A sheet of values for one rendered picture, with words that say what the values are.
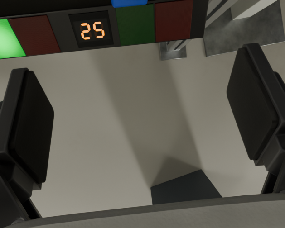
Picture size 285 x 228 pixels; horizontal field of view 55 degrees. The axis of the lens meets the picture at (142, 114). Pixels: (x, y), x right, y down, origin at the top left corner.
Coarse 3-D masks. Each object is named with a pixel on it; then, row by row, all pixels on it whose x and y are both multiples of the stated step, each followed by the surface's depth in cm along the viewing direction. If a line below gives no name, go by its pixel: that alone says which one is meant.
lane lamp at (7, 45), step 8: (0, 24) 21; (8, 24) 21; (0, 32) 21; (8, 32) 21; (0, 40) 22; (8, 40) 22; (16, 40) 22; (0, 48) 22; (8, 48) 23; (16, 48) 23; (0, 56) 23; (8, 56) 23; (16, 56) 23
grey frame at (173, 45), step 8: (216, 0) 34; (224, 0) 36; (232, 0) 35; (208, 8) 38; (216, 8) 40; (224, 8) 39; (208, 16) 44; (216, 16) 43; (208, 24) 49; (184, 40) 67; (168, 48) 82; (176, 48) 82
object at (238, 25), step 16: (240, 0) 76; (256, 0) 67; (272, 0) 68; (224, 16) 85; (240, 16) 81; (256, 16) 85; (272, 16) 85; (208, 32) 85; (224, 32) 85; (240, 32) 85; (256, 32) 85; (272, 32) 85; (208, 48) 86; (224, 48) 86
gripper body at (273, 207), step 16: (128, 208) 7; (144, 208) 7; (160, 208) 7; (176, 208) 7; (192, 208) 7; (208, 208) 7; (224, 208) 7; (240, 208) 7; (256, 208) 7; (272, 208) 7; (16, 224) 7; (32, 224) 7; (48, 224) 7; (64, 224) 7; (80, 224) 7; (96, 224) 7; (112, 224) 7; (128, 224) 7; (144, 224) 7; (160, 224) 7; (176, 224) 6; (192, 224) 6; (208, 224) 6; (224, 224) 6; (240, 224) 6; (256, 224) 6; (272, 224) 6
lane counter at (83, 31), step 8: (72, 16) 21; (80, 16) 21; (88, 16) 21; (96, 16) 21; (104, 16) 21; (72, 24) 21; (80, 24) 21; (88, 24) 21; (96, 24) 21; (104, 24) 22; (80, 32) 22; (88, 32) 22; (96, 32) 22; (104, 32) 22; (80, 40) 23; (88, 40) 23; (96, 40) 23; (104, 40) 23; (112, 40) 23
